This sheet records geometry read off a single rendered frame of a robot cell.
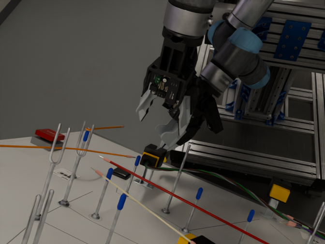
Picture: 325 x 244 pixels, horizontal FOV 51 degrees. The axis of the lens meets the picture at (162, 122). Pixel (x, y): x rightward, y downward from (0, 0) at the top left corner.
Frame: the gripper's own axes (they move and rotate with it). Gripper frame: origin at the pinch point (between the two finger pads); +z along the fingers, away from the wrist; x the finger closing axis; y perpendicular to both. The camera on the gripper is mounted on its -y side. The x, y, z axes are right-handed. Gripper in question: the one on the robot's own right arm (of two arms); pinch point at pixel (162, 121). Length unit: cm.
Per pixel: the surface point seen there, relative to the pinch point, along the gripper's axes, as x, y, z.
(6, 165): -22.5, 19.2, 8.5
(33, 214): 1.0, 44.0, -17.1
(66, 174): -13.9, 12.8, 11.5
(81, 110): -77, -117, 89
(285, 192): 31.0, -9.4, 12.5
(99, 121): -62, -113, 89
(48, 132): -25.7, 1.3, 13.1
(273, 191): 28.4, -9.3, 13.5
